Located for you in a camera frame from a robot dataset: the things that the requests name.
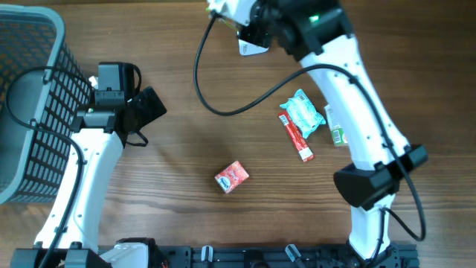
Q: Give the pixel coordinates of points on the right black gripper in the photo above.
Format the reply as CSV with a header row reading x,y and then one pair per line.
x,y
251,35

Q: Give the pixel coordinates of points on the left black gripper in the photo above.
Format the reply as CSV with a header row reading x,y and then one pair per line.
x,y
150,112

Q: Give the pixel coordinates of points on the light teal snack packet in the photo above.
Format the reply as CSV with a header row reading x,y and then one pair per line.
x,y
303,113

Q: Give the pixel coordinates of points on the small red snack packet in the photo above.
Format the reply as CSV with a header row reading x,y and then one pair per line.
x,y
232,176

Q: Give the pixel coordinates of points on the red stick snack packet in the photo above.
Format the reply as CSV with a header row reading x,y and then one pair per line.
x,y
296,137

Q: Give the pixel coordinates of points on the cup noodles white green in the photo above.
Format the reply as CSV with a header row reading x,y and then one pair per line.
x,y
337,133

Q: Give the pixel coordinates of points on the green gummy candy bag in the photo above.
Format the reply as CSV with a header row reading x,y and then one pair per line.
x,y
230,24

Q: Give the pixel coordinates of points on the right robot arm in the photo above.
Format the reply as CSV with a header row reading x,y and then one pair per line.
x,y
319,35

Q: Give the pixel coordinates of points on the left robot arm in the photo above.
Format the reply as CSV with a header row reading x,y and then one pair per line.
x,y
69,237

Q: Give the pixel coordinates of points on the white barcode scanner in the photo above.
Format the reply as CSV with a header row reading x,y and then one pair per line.
x,y
248,49

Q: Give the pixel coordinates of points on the grey plastic mesh basket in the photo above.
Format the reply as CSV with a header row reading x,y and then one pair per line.
x,y
34,58

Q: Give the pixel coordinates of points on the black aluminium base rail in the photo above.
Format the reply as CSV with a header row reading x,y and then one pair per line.
x,y
329,255

